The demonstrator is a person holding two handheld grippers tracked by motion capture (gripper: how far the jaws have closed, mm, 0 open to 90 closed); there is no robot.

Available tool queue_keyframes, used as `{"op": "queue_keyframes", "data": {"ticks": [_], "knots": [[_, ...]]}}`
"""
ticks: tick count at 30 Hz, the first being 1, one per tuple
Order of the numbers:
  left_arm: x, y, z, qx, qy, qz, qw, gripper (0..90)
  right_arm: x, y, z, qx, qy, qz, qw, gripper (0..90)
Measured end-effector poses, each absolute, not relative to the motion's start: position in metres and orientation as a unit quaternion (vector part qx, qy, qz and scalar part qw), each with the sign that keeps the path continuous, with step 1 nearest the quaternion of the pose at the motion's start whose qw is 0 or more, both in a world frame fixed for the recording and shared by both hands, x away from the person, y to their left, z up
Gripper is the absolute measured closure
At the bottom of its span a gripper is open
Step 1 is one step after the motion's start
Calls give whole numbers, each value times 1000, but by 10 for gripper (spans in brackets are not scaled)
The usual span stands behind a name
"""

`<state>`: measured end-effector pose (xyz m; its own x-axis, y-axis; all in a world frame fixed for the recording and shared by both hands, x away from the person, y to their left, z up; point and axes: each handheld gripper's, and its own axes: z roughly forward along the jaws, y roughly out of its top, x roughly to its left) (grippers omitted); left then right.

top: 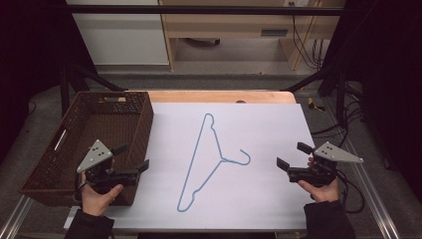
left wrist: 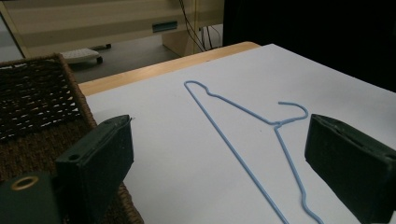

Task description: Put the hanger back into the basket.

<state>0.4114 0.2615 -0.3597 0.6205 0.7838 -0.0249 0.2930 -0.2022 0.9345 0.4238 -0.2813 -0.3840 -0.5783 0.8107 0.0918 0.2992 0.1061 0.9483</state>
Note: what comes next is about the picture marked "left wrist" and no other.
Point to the brown woven wicker basket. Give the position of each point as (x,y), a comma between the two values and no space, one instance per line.
(34,124)

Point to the beige cabinet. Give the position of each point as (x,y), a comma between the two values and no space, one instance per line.
(93,21)

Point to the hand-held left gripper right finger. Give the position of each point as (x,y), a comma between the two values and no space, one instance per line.
(351,168)

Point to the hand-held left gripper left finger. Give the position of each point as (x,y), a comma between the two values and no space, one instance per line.
(96,161)

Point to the white sheet table cover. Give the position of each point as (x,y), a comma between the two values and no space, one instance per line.
(193,149)

